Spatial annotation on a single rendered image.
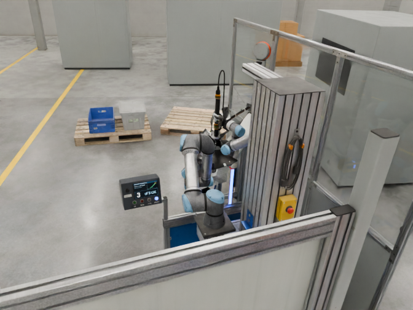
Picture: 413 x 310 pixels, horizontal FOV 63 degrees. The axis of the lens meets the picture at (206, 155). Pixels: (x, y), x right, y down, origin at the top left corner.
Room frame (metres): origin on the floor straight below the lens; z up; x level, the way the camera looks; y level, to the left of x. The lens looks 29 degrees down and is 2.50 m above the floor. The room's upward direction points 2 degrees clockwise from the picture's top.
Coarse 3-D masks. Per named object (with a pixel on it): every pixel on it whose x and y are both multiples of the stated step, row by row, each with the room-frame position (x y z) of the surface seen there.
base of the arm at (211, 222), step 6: (204, 216) 1.73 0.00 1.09; (210, 216) 1.69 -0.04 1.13; (216, 216) 1.69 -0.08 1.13; (222, 216) 1.72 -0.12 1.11; (204, 222) 1.70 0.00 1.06; (210, 222) 1.69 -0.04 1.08; (216, 222) 1.68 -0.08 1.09; (222, 222) 1.71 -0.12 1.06; (210, 228) 1.67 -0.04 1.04; (216, 228) 1.67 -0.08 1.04
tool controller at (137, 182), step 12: (120, 180) 1.89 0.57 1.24; (132, 180) 1.88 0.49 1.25; (144, 180) 1.88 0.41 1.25; (156, 180) 1.91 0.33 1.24; (120, 192) 1.90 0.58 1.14; (132, 192) 1.83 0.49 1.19; (144, 192) 1.86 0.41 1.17; (156, 192) 1.88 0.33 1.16; (132, 204) 1.81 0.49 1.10; (144, 204) 1.83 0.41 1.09
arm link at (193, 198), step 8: (184, 136) 2.04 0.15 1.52; (192, 136) 2.04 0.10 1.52; (200, 136) 2.05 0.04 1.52; (184, 144) 1.99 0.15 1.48; (192, 144) 1.99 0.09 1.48; (200, 144) 2.01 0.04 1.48; (184, 152) 1.96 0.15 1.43; (192, 152) 1.96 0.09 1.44; (184, 160) 1.94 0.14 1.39; (192, 160) 1.91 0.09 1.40; (192, 168) 1.87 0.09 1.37; (192, 176) 1.83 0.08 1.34; (192, 184) 1.78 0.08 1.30; (184, 192) 1.76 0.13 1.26; (192, 192) 1.73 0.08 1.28; (200, 192) 1.75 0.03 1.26; (184, 200) 1.68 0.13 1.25; (192, 200) 1.69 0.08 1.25; (200, 200) 1.69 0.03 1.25; (184, 208) 1.67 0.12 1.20; (192, 208) 1.66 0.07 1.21; (200, 208) 1.67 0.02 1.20
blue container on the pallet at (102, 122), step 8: (88, 112) 5.20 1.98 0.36; (96, 112) 5.41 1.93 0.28; (104, 112) 5.45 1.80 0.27; (112, 112) 5.48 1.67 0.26; (88, 120) 4.90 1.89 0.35; (96, 120) 5.35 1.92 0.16; (104, 120) 4.89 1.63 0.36; (112, 120) 4.93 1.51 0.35; (96, 128) 4.86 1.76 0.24; (104, 128) 4.89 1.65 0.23; (112, 128) 4.93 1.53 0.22
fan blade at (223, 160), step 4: (216, 152) 2.43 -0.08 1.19; (220, 152) 2.44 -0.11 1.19; (216, 156) 2.37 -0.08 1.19; (220, 156) 2.37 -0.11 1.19; (224, 156) 2.37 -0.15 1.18; (228, 156) 2.38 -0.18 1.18; (216, 160) 2.33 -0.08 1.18; (220, 160) 2.32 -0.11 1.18; (224, 160) 2.32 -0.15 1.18; (228, 160) 2.32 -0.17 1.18; (232, 160) 2.32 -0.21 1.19; (236, 160) 2.31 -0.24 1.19; (216, 164) 2.28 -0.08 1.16; (220, 164) 2.27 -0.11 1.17; (228, 164) 2.26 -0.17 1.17; (216, 168) 2.24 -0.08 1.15
